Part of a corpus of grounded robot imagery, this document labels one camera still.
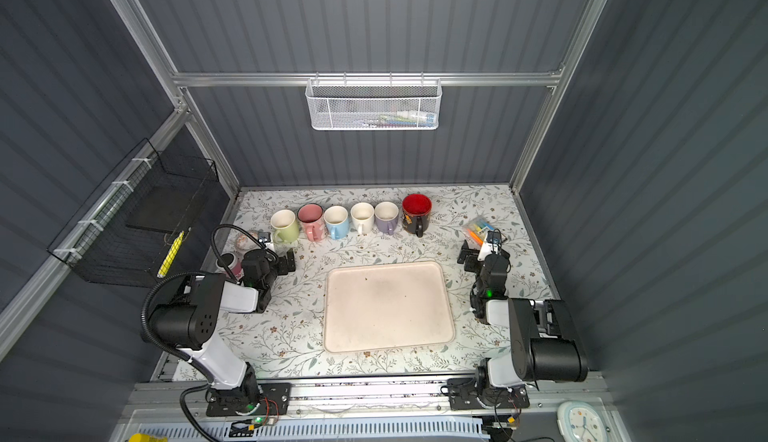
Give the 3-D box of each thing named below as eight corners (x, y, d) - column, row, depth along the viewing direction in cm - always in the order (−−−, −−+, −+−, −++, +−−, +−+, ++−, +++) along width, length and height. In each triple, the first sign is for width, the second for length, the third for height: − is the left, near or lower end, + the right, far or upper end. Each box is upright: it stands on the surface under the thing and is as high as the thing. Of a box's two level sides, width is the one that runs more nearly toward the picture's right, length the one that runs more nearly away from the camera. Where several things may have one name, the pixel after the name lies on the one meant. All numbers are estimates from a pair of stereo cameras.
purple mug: (374, 239, 107) (373, 224, 101) (375, 216, 114) (374, 201, 107) (398, 239, 107) (398, 224, 101) (397, 216, 114) (398, 201, 107)
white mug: (351, 244, 106) (348, 227, 98) (354, 220, 113) (351, 202, 105) (373, 244, 106) (372, 227, 98) (374, 220, 113) (373, 202, 105)
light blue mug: (326, 248, 104) (320, 230, 96) (330, 224, 112) (325, 205, 103) (348, 248, 104) (344, 230, 96) (350, 224, 111) (347, 205, 103)
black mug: (403, 243, 105) (404, 226, 98) (402, 210, 115) (403, 193, 108) (431, 243, 105) (434, 226, 98) (427, 210, 115) (430, 193, 108)
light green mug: (281, 248, 104) (272, 231, 96) (278, 231, 109) (268, 212, 101) (303, 242, 106) (295, 224, 98) (298, 225, 111) (291, 206, 103)
